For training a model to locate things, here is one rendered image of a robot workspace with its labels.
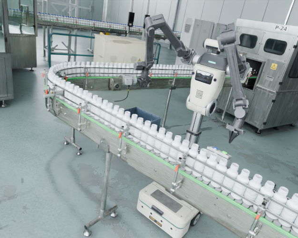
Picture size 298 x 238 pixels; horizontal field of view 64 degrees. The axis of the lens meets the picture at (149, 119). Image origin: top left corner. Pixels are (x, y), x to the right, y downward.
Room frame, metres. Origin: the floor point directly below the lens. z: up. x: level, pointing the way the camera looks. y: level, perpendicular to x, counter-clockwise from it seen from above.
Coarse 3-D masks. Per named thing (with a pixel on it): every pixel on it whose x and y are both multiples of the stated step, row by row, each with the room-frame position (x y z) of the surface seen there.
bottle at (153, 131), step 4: (152, 124) 1.38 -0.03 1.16; (152, 128) 1.35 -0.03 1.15; (156, 128) 1.36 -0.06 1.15; (152, 132) 1.34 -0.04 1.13; (156, 132) 1.35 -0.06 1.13; (148, 136) 1.36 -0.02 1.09; (148, 140) 1.35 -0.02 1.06; (152, 140) 1.34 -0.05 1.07; (152, 144) 1.34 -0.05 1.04; (148, 148) 1.34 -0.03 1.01; (152, 148) 1.34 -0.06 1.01
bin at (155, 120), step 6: (132, 108) 2.15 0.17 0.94; (138, 108) 2.18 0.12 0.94; (138, 114) 2.17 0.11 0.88; (144, 114) 2.13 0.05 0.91; (150, 114) 2.09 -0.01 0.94; (144, 120) 2.12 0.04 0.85; (150, 120) 2.08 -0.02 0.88; (156, 120) 1.95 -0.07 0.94; (150, 126) 1.90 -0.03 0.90; (114, 156) 1.64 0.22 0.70
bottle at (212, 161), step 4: (212, 156) 1.12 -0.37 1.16; (216, 156) 1.12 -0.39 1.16; (208, 160) 1.13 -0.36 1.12; (212, 160) 1.12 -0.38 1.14; (216, 160) 1.13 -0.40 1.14; (212, 164) 1.10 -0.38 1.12; (216, 164) 1.11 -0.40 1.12; (204, 168) 1.14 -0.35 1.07; (208, 168) 1.11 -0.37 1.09; (204, 172) 1.12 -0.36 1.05; (208, 172) 1.11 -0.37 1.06; (212, 172) 1.11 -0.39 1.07; (208, 176) 1.10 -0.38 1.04; (204, 180) 1.11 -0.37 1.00; (208, 180) 1.10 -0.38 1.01
